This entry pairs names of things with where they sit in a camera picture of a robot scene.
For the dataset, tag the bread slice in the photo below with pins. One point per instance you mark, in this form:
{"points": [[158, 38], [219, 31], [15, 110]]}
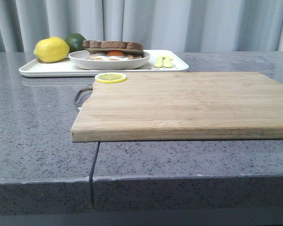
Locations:
{"points": [[135, 53], [112, 44]]}

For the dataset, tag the fried egg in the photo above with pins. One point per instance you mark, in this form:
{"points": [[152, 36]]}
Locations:
{"points": [[114, 55]]}

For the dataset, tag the white round plate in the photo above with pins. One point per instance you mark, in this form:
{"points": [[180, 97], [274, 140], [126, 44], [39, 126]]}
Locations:
{"points": [[82, 59]]}

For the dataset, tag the white bear-print tray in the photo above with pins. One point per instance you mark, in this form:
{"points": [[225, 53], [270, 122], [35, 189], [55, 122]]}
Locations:
{"points": [[66, 68]]}

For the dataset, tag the lemon slice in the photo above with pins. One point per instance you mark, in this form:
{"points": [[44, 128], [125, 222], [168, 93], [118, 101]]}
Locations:
{"points": [[110, 77]]}

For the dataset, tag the yellow plastic fork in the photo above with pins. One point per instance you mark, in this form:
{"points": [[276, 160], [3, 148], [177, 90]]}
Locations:
{"points": [[159, 62]]}

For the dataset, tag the yellow plastic knife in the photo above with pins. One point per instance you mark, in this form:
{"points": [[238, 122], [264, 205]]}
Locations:
{"points": [[167, 62]]}

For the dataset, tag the wooden cutting board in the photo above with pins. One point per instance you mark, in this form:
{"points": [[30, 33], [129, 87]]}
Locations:
{"points": [[182, 106]]}

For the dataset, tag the green lime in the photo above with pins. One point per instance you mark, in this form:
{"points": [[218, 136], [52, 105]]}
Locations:
{"points": [[75, 42]]}

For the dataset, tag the yellow lemon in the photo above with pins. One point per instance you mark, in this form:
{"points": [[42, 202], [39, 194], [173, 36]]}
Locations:
{"points": [[51, 50]]}

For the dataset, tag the grey curtain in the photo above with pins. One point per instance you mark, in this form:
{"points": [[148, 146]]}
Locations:
{"points": [[177, 25]]}

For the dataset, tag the metal cutting board handle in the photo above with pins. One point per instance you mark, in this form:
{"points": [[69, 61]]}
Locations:
{"points": [[77, 106]]}

